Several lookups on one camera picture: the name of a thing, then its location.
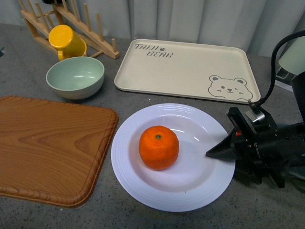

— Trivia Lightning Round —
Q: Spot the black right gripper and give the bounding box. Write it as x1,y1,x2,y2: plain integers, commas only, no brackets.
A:
205,107,305,188

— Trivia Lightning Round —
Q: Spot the white round plate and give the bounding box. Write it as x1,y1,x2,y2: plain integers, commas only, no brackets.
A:
111,104,235,212

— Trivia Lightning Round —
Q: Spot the orange mandarin fruit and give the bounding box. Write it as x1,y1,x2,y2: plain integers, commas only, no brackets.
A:
139,125,179,171

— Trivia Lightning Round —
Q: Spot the beige bear tray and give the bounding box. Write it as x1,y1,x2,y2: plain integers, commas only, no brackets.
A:
114,39,261,104

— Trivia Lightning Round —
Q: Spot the grey curtain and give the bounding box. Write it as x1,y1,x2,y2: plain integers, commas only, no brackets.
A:
0,0,305,58

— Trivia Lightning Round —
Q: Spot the green bowl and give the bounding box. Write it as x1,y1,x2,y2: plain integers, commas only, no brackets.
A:
46,57,105,100

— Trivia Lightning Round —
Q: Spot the wooden cutting board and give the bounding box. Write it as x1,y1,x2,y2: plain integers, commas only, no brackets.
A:
0,96,118,208

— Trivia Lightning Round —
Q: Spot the yellow mug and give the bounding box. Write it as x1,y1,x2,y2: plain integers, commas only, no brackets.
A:
49,25,87,61

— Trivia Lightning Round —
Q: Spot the wooden dish rack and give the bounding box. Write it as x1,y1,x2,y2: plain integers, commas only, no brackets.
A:
18,0,120,59

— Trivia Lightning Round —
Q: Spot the dark green mug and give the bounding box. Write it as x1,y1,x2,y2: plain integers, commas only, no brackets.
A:
42,0,62,5

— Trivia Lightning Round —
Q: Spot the black cable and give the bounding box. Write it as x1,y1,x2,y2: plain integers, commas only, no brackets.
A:
247,30,305,113

